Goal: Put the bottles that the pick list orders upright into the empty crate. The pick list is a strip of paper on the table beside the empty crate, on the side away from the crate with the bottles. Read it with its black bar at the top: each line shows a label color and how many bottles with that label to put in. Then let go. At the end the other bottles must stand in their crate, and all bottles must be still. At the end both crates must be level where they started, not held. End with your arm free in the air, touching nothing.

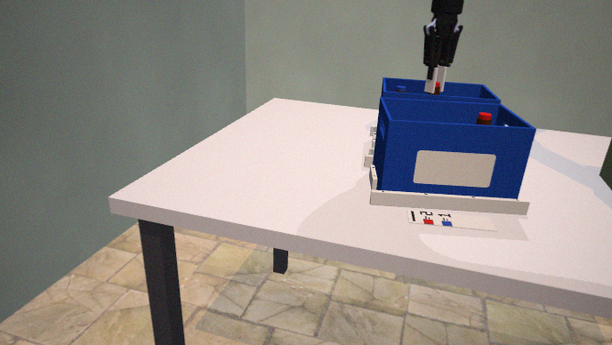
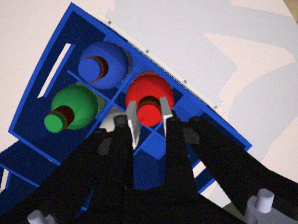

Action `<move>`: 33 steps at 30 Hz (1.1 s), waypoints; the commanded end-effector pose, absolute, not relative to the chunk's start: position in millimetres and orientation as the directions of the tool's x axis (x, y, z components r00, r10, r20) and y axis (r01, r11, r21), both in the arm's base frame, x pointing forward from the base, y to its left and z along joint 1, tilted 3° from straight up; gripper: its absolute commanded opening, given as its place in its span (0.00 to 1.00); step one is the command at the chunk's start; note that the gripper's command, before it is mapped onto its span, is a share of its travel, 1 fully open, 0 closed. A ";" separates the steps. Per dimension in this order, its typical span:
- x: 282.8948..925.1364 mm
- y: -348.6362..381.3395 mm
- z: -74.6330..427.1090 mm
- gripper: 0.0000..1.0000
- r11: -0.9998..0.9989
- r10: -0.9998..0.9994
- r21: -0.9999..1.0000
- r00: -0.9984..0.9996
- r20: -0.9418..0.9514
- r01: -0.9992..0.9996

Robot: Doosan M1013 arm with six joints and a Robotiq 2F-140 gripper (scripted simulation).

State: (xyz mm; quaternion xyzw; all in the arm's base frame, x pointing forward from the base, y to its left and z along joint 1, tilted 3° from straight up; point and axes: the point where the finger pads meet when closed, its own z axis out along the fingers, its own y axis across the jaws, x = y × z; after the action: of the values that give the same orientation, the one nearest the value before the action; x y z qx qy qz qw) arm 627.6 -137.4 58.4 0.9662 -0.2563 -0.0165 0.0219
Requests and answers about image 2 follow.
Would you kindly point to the green bottle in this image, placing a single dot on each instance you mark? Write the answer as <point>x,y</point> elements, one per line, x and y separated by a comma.
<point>73,107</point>

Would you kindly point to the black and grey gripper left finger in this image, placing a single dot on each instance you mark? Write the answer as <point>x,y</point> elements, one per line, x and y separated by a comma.
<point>64,192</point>

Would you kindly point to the white bottle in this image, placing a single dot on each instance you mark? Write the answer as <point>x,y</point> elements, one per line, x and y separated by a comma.
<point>108,121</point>

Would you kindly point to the blue bottle with grey label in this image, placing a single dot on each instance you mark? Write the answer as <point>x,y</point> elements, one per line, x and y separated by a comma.
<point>104,65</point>

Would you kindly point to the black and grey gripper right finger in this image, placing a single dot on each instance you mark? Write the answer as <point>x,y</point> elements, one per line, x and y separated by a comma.
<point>263,196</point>

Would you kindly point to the blue crate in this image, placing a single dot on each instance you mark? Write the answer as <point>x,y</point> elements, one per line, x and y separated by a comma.
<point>150,154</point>
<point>29,168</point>

